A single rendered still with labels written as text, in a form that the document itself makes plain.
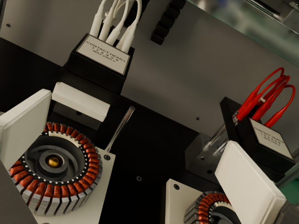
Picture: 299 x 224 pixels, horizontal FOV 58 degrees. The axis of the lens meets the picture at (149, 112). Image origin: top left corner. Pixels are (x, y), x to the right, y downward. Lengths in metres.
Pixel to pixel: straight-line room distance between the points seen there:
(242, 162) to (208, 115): 0.39
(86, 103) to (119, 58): 0.07
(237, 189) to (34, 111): 0.13
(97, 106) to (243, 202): 0.19
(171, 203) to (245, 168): 0.24
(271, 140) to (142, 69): 0.26
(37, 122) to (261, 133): 0.29
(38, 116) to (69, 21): 0.35
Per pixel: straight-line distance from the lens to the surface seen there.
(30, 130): 0.17
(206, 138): 0.49
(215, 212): 0.42
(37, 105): 0.17
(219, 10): 0.32
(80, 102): 0.30
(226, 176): 0.20
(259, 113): 0.43
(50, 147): 0.36
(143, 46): 0.50
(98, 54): 0.31
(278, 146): 0.40
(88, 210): 0.34
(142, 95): 0.54
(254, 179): 0.17
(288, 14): 0.41
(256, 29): 0.34
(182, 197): 0.42
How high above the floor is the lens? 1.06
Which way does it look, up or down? 32 degrees down
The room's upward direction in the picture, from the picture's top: 33 degrees clockwise
